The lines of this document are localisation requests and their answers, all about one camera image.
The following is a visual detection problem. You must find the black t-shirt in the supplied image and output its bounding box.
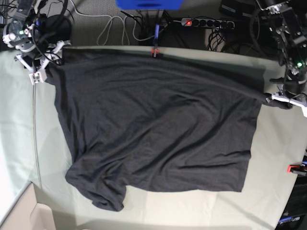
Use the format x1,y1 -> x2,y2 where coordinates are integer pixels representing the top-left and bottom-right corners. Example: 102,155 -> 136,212
47,49 -> 289,211

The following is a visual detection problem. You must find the blue box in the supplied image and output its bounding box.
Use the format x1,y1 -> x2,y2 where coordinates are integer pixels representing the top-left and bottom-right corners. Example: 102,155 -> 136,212
116,0 -> 184,10

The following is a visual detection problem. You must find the white cable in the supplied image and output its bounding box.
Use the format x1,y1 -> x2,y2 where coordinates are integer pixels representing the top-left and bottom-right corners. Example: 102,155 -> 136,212
69,0 -> 154,46

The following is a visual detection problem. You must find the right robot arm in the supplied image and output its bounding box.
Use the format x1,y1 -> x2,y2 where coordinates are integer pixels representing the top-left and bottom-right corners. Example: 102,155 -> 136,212
2,0 -> 72,74

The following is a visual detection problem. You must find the middle red black clamp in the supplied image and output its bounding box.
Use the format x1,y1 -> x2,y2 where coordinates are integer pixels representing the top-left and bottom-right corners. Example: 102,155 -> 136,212
151,48 -> 159,58

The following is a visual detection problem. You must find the red black clamp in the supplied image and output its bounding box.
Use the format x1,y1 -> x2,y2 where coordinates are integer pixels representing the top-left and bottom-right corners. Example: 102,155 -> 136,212
287,165 -> 307,176
151,48 -> 159,58

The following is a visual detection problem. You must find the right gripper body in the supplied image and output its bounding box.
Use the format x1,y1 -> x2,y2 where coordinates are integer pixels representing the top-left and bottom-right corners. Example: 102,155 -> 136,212
14,40 -> 71,74

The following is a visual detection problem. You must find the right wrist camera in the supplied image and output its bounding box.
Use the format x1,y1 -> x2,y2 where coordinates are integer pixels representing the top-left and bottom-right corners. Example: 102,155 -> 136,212
29,70 -> 47,85

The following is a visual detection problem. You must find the cardboard box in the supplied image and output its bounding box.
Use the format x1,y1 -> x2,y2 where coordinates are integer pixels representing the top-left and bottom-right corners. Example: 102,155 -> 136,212
0,182 -> 56,230

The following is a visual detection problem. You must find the right red black clamp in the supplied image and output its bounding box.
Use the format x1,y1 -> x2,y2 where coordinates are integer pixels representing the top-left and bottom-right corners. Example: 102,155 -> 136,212
287,165 -> 307,176

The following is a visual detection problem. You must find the black round bag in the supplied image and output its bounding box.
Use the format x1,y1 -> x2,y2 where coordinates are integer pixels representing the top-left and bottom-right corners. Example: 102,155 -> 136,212
46,16 -> 72,44

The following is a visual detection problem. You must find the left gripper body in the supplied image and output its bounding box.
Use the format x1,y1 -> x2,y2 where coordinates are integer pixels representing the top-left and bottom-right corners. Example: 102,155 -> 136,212
266,74 -> 307,108

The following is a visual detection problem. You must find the black equipment box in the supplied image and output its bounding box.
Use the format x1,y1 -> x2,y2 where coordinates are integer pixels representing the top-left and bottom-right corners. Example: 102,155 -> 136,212
275,176 -> 307,230

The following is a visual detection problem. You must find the black power strip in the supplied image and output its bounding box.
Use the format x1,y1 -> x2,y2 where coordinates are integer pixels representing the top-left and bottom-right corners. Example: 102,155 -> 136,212
181,18 -> 236,30

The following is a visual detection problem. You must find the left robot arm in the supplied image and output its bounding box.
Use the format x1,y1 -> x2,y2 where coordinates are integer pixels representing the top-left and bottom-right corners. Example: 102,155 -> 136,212
252,0 -> 307,110

